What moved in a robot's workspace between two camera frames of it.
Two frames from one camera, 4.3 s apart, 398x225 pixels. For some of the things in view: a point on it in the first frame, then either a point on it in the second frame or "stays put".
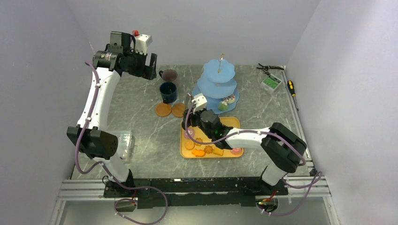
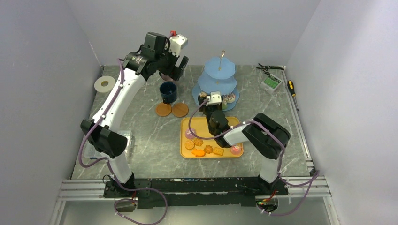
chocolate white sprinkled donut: (230, 99) stays put
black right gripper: (191, 116) to (204, 108)
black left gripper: (149, 72) to (174, 72)
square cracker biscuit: (218, 151) stays put
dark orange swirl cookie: (208, 149) stays put
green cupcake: (223, 106) stays put
